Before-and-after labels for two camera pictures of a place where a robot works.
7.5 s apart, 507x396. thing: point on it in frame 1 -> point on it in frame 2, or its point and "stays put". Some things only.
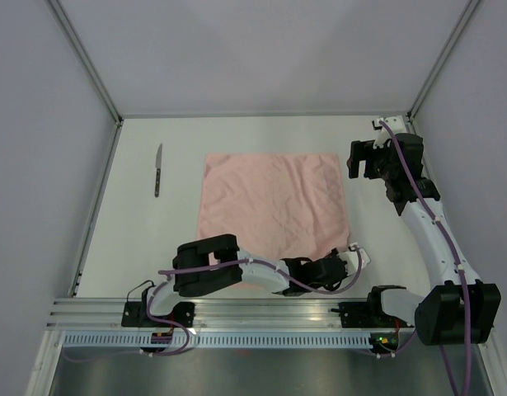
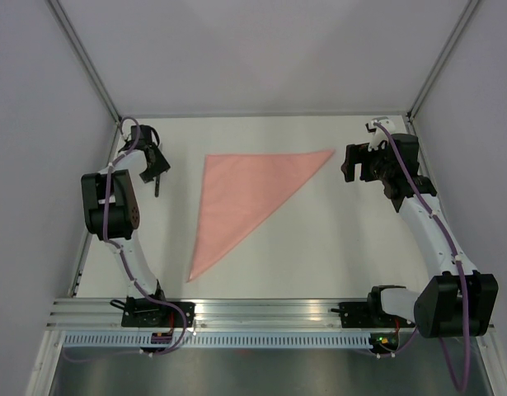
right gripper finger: (368, 153) stays put
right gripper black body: (386, 169) stays put
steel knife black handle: (158, 171) stays put
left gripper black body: (330, 285) -> (160, 167)
